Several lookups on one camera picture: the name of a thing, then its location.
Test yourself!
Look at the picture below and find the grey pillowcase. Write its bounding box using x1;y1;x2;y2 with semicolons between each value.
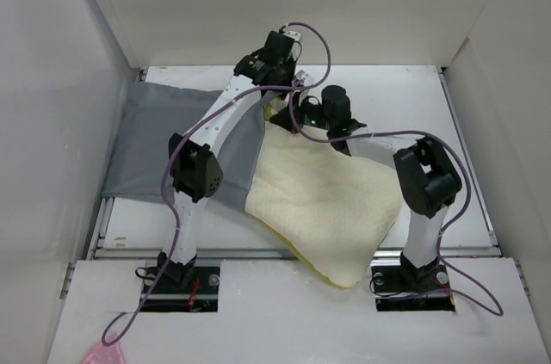
101;82;266;219

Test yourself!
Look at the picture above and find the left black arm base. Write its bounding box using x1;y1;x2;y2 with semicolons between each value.
134;262;220;313

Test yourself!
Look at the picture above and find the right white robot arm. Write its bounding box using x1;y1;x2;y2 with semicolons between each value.
269;85;471;293

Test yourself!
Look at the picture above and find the aluminium front rail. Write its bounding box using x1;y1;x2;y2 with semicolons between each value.
87;246;502;260

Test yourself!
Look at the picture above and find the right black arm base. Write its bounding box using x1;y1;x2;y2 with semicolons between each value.
369;254;455;312

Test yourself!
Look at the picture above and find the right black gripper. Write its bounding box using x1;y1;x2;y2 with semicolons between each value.
270;90;334;134

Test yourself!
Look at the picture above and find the purple cable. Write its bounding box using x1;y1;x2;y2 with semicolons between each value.
288;77;505;318
101;22;332;346

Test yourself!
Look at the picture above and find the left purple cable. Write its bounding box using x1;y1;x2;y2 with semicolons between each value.
101;22;332;346

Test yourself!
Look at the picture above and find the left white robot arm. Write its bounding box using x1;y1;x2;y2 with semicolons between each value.
158;30;302;293

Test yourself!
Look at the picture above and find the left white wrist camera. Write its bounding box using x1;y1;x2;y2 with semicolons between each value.
279;24;303;61

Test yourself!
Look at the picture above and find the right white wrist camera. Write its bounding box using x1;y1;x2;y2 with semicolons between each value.
292;70;318;93

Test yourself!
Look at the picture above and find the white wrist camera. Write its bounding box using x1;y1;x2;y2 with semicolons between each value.
279;24;303;61
292;70;318;93

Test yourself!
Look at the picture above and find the pink plastic bag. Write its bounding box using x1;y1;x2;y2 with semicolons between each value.
81;343;126;364

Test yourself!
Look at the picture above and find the cream yellow pillow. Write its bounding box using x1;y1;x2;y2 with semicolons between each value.
245;122;403;289

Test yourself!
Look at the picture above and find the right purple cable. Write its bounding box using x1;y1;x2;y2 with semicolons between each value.
288;77;505;318

